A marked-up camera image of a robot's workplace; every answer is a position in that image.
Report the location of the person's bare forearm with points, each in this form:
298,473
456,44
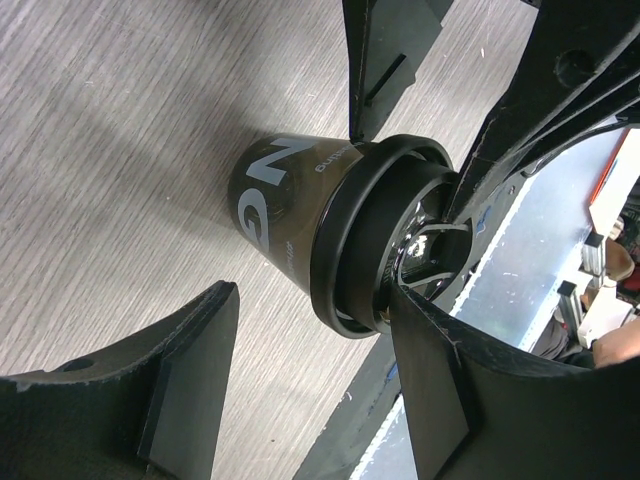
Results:
621,344

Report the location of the black cup lid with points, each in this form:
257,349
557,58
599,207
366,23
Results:
383,226

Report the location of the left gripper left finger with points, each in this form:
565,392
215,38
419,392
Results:
146,407

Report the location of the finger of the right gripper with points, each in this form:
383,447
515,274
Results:
387,41
579,67

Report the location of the dark coffee cup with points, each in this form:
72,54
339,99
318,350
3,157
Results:
279,191

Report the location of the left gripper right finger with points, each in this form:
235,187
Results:
478,408

